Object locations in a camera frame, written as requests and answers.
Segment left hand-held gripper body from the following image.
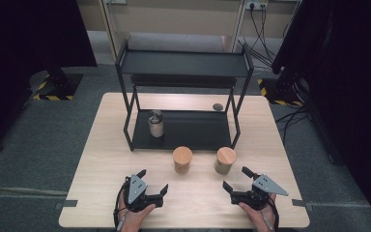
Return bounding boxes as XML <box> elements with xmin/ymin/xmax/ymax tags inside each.
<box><xmin>123</xmin><ymin>173</ymin><xmax>165</xmax><ymax>214</ymax></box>

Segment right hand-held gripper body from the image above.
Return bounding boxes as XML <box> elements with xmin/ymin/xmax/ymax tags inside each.
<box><xmin>230</xmin><ymin>173</ymin><xmax>290</xmax><ymax>211</ymax></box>

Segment glass jar with wooden lid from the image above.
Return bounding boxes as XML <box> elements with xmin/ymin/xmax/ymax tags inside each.
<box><xmin>214</xmin><ymin>146</ymin><xmax>238</xmax><ymax>176</ymax></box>
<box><xmin>172</xmin><ymin>146</ymin><xmax>194</xmax><ymax>175</ymax></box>

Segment silver metal can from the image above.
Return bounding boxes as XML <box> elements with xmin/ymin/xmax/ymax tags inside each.
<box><xmin>147</xmin><ymin>109</ymin><xmax>166</xmax><ymax>139</ymax></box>

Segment black metal shelf rack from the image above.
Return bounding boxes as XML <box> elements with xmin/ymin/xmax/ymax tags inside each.
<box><xmin>114</xmin><ymin>39</ymin><xmax>255</xmax><ymax>153</ymax></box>

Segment person's left hand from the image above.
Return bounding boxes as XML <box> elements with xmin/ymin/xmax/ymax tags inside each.
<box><xmin>117</xmin><ymin>191</ymin><xmax>157</xmax><ymax>232</ymax></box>

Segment person's right hand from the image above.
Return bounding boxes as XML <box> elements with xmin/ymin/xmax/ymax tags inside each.
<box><xmin>239</xmin><ymin>192</ymin><xmax>279</xmax><ymax>232</ymax></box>

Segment grey tape mark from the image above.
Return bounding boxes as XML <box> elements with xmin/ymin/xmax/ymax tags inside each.
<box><xmin>291</xmin><ymin>198</ymin><xmax>313</xmax><ymax>211</ymax></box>
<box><xmin>55</xmin><ymin>199</ymin><xmax>79</xmax><ymax>209</ymax></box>

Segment stand base with striped tape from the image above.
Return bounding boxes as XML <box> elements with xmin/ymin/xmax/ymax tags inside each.
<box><xmin>257</xmin><ymin>76</ymin><xmax>303</xmax><ymax>107</ymax></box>
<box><xmin>28</xmin><ymin>69</ymin><xmax>84</xmax><ymax>102</ymax></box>

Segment grey cushion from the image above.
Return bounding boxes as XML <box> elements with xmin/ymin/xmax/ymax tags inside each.
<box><xmin>127</xmin><ymin>31</ymin><xmax>226</xmax><ymax>54</ymax></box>

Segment black curtain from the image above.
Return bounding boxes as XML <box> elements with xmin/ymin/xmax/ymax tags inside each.
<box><xmin>0</xmin><ymin>0</ymin><xmax>98</xmax><ymax>156</ymax></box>
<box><xmin>271</xmin><ymin>0</ymin><xmax>371</xmax><ymax>231</ymax></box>

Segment left hand-held gripper black cable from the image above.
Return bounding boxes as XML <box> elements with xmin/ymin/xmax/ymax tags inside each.
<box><xmin>112</xmin><ymin>182</ymin><xmax>131</xmax><ymax>232</ymax></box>

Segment hand-held gripper black cable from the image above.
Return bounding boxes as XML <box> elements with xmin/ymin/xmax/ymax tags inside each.
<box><xmin>269</xmin><ymin>196</ymin><xmax>281</xmax><ymax>232</ymax></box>
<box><xmin>112</xmin><ymin>182</ymin><xmax>131</xmax><ymax>232</ymax></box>

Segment right hand-held gripper black cable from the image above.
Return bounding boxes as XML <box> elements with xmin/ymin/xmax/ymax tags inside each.
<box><xmin>269</xmin><ymin>196</ymin><xmax>281</xmax><ymax>232</ymax></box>

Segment black cables on carpet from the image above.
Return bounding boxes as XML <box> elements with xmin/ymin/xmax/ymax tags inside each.
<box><xmin>274</xmin><ymin>105</ymin><xmax>311</xmax><ymax>145</ymax></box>

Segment black cables at wall socket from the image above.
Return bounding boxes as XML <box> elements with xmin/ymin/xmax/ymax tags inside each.
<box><xmin>237</xmin><ymin>2</ymin><xmax>300</xmax><ymax>71</ymax></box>

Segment beige wooden frame furniture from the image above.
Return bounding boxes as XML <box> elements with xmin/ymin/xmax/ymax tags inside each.
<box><xmin>75</xmin><ymin>0</ymin><xmax>303</xmax><ymax>62</ymax></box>

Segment white wall power socket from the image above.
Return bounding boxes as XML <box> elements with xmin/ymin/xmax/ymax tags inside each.
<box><xmin>244</xmin><ymin>0</ymin><xmax>270</xmax><ymax>11</ymax></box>

